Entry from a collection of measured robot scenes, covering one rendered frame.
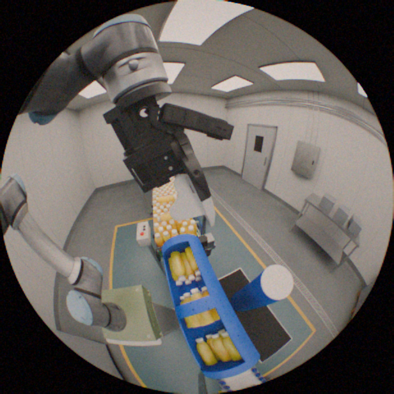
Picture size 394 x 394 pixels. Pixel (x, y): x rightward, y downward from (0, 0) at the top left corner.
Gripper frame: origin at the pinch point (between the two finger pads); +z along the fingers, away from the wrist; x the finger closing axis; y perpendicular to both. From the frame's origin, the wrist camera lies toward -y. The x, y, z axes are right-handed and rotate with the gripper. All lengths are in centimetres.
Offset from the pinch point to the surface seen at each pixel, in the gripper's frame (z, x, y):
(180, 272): 52, -4, 24
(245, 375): 64, 89, 26
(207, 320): 44, 26, 20
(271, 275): 75, 27, -26
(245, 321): 154, 69, 9
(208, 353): 51, 48, 30
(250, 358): 41, 56, 13
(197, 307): 40.3, 18.5, 20.0
